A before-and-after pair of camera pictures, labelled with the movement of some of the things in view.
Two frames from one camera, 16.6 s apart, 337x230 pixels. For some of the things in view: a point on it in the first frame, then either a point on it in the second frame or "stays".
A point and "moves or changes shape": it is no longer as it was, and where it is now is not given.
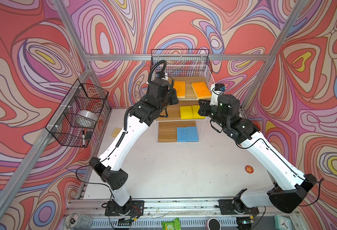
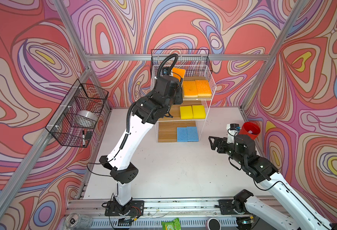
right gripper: [203, 106] to [222, 142]
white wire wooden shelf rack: [185, 121] stays
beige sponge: [116, 132] to [181, 72]
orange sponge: [201, 90] stays
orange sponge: [180, 87] moves or changes shape
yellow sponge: [186, 112] stays
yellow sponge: [196, 115] stays
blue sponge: [192, 134] stays
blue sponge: [182, 134] stays
